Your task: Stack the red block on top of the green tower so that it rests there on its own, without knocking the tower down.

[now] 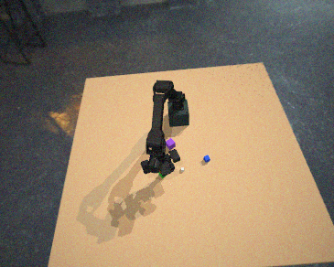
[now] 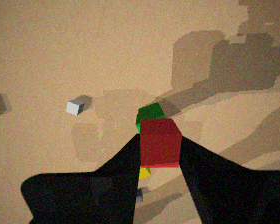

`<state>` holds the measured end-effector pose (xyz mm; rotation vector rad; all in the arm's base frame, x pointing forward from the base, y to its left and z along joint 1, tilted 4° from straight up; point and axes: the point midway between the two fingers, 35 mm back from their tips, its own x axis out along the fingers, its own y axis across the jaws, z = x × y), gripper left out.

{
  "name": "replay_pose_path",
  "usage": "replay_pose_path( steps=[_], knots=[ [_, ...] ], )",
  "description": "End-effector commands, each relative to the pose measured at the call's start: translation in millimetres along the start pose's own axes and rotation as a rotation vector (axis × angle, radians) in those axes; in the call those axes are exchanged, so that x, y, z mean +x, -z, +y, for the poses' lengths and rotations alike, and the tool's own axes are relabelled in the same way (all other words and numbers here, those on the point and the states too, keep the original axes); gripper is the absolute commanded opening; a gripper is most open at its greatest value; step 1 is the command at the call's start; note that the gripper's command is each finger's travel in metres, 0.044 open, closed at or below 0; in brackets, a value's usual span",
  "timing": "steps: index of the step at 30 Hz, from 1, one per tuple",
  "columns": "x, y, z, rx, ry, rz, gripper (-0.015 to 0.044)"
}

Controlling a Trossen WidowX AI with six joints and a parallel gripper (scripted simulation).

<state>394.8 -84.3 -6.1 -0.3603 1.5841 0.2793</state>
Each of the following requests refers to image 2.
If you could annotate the yellow block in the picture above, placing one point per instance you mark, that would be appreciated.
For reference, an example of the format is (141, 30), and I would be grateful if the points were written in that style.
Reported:
(144, 172)

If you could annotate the red block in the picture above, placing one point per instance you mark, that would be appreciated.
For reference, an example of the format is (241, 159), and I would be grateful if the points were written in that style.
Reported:
(160, 143)

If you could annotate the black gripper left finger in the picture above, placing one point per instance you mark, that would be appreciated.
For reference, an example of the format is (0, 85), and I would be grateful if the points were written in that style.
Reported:
(111, 189)

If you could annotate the green block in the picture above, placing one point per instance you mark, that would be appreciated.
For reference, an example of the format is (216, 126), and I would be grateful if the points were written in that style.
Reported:
(150, 114)
(149, 107)

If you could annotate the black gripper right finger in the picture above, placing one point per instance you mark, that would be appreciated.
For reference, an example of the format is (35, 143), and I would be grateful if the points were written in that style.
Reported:
(223, 191)

